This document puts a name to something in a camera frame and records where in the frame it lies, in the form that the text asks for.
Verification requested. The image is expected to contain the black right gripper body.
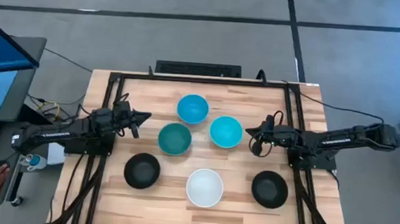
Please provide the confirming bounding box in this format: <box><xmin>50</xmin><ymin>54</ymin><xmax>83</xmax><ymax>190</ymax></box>
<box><xmin>263</xmin><ymin>114</ymin><xmax>294</xmax><ymax>147</ymax></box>

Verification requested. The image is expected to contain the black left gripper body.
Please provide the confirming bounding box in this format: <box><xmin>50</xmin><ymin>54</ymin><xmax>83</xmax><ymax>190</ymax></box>
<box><xmin>112</xmin><ymin>100</ymin><xmax>139</xmax><ymax>137</ymax></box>

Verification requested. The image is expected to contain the light cyan bowl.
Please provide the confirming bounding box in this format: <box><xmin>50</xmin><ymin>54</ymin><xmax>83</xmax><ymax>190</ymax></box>
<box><xmin>208</xmin><ymin>114</ymin><xmax>245</xmax><ymax>150</ymax></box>

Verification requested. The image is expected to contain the teal green bowl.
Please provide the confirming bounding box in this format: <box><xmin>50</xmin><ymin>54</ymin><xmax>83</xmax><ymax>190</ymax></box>
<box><xmin>156</xmin><ymin>121</ymin><xmax>194</xmax><ymax>158</ymax></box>

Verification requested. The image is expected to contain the black bowl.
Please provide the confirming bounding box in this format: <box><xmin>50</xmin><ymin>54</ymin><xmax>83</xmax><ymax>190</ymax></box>
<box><xmin>249</xmin><ymin>168</ymin><xmax>290</xmax><ymax>211</ymax></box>
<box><xmin>122</xmin><ymin>151</ymin><xmax>163</xmax><ymax>191</ymax></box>

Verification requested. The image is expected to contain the blue bowl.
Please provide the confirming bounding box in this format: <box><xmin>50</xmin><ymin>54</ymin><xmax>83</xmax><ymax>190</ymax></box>
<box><xmin>175</xmin><ymin>92</ymin><xmax>211</xmax><ymax>126</ymax></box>

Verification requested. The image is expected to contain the white bowl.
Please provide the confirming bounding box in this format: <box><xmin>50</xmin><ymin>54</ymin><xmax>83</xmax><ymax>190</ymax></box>
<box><xmin>184</xmin><ymin>166</ymin><xmax>225</xmax><ymax>210</ymax></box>

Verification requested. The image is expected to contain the black keyboard on floor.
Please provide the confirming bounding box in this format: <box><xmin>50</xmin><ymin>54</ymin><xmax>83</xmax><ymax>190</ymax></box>
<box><xmin>154</xmin><ymin>58</ymin><xmax>243</xmax><ymax>80</ymax></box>

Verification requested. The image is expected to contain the white box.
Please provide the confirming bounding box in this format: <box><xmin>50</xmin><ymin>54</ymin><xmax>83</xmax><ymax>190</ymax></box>
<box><xmin>46</xmin><ymin>140</ymin><xmax>68</xmax><ymax>168</ymax></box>

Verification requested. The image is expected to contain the white bottle with blue cap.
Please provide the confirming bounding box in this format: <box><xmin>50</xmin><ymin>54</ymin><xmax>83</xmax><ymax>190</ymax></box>
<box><xmin>18</xmin><ymin>152</ymin><xmax>48</xmax><ymax>173</ymax></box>

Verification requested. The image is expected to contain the grey framed monitor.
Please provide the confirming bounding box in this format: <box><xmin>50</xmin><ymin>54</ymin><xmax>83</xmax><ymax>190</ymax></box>
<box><xmin>0</xmin><ymin>34</ymin><xmax>48</xmax><ymax>127</ymax></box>

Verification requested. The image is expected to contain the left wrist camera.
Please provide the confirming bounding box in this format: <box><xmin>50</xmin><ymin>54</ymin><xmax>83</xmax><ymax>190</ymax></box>
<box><xmin>129</xmin><ymin>121</ymin><xmax>142</xmax><ymax>139</ymax></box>

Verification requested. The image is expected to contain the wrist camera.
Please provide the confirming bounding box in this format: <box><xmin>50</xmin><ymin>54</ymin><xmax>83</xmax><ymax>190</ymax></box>
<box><xmin>129</xmin><ymin>121</ymin><xmax>142</xmax><ymax>139</ymax></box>
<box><xmin>249</xmin><ymin>138</ymin><xmax>264</xmax><ymax>157</ymax></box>

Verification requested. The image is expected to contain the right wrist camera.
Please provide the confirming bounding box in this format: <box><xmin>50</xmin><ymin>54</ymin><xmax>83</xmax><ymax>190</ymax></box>
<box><xmin>249</xmin><ymin>138</ymin><xmax>264</xmax><ymax>157</ymax></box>

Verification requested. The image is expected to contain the black cable loop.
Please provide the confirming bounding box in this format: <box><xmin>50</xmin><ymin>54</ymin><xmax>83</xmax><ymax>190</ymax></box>
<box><xmin>255</xmin><ymin>68</ymin><xmax>269</xmax><ymax>85</ymax></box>

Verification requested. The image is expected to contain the black aluminium table frame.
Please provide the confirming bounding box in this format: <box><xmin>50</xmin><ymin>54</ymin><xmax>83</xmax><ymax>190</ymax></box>
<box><xmin>49</xmin><ymin>66</ymin><xmax>360</xmax><ymax>224</ymax></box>

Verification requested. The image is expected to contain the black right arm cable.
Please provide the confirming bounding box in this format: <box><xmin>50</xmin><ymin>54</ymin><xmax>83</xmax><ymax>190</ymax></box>
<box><xmin>279</xmin><ymin>80</ymin><xmax>388</xmax><ymax>126</ymax></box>

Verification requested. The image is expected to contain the yellow cable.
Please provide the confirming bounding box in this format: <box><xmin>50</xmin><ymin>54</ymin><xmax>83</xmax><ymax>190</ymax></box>
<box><xmin>35</xmin><ymin>99</ymin><xmax>62</xmax><ymax>122</ymax></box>

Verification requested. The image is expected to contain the thin black floor cable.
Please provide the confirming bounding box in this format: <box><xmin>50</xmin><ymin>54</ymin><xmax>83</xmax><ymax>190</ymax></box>
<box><xmin>42</xmin><ymin>46</ymin><xmax>96</xmax><ymax>73</ymax></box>

